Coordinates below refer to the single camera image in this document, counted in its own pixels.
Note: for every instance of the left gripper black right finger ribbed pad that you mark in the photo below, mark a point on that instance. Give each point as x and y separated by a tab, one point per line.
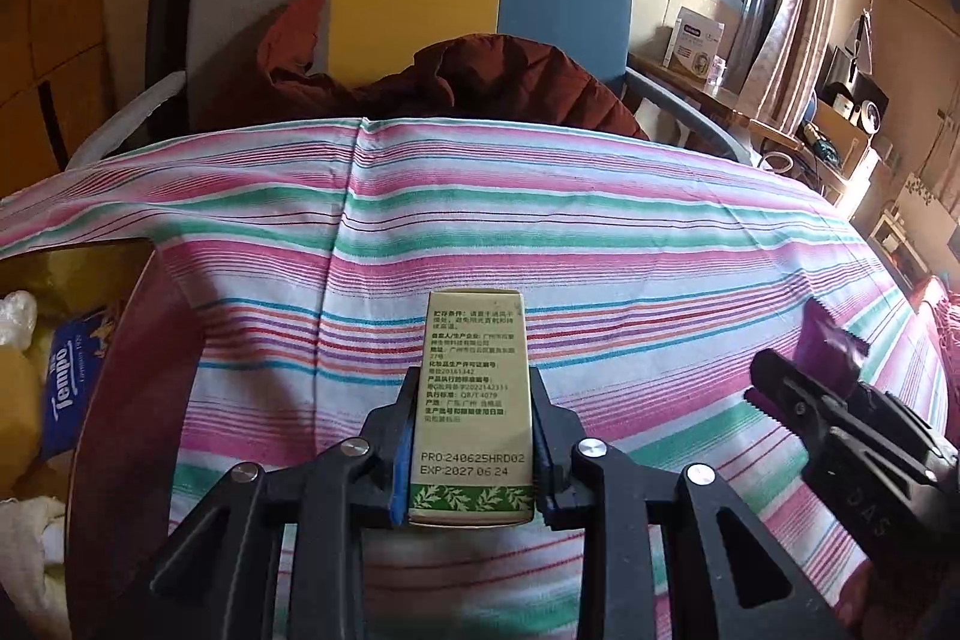
652	538

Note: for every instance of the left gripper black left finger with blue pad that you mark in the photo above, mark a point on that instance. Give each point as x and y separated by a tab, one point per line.
217	575

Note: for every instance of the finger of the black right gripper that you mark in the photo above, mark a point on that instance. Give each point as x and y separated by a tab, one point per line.
779	389

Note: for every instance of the purple snack packet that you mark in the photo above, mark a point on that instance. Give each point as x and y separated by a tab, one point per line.
827	353

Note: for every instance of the green yellow medicine box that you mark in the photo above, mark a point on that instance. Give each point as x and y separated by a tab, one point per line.
472	438

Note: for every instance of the blue Tempo tissue pack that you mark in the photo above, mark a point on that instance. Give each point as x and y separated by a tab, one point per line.
76	357

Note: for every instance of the white plastic wad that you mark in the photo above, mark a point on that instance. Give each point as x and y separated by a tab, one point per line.
18	316

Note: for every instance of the gold metal tin box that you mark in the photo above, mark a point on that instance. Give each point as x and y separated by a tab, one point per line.
66	284

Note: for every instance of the rolled grey white sock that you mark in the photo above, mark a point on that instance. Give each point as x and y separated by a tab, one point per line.
33	563

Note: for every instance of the yellow sponge upper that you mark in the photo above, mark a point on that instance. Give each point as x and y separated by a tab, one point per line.
21	418

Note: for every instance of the wooden desk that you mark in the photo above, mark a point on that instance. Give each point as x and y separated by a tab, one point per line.
719	104

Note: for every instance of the white product box on desk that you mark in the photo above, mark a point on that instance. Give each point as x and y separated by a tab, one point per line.
693	45

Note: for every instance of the dark red jacket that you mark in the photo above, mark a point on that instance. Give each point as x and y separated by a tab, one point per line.
478	76

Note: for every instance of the wooden wardrobe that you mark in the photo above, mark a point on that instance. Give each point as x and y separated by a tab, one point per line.
56	85

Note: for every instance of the grey yellow blue chair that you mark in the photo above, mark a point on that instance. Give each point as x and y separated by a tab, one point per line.
361	41

